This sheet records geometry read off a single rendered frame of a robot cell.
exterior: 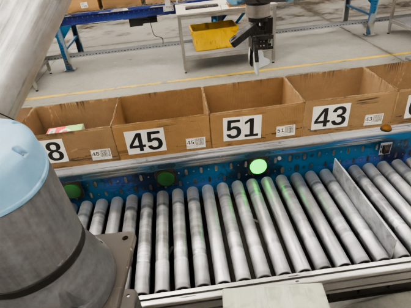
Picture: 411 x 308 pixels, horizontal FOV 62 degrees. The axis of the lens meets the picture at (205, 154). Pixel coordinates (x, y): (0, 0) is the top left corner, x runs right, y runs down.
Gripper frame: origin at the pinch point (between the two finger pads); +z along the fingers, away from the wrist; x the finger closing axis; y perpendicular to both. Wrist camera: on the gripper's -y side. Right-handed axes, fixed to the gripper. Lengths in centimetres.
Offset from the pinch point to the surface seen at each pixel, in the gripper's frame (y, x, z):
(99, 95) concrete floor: -138, 288, 118
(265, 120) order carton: 3.4, -8.1, 19.3
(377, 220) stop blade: 31, -51, 39
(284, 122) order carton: 11.4, -7.9, 21.3
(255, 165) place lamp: -2.6, -15.8, 35.5
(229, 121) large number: -11.8, -8.3, 17.6
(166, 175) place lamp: -40, -16, 35
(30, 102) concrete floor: -225, 291, 118
